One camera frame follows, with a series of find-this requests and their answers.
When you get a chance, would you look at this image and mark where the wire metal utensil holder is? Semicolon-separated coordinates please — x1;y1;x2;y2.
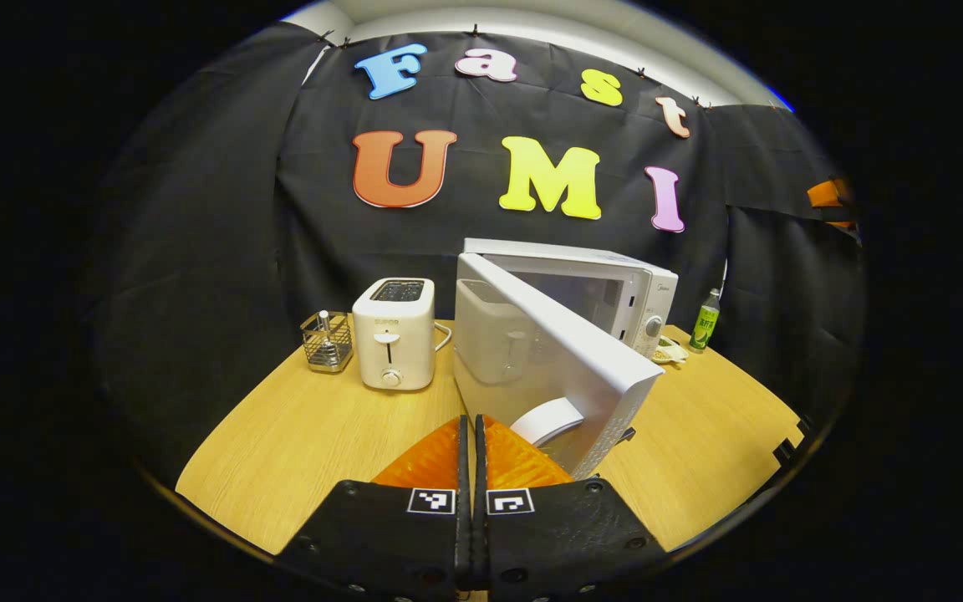
300;311;354;374

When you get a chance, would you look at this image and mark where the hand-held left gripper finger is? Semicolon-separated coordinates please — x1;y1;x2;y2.
277;416;472;602
475;414;668;602

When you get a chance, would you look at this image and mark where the white microwave oven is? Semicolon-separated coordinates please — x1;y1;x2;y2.
454;237;680;482

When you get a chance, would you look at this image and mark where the white toaster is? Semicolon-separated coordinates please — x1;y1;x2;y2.
352;278;436;391

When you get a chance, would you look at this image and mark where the divided white bean dish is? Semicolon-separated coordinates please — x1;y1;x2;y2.
651;334;690;365

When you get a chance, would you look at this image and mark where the green drink bottle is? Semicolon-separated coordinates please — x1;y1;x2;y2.
689;288;721;352

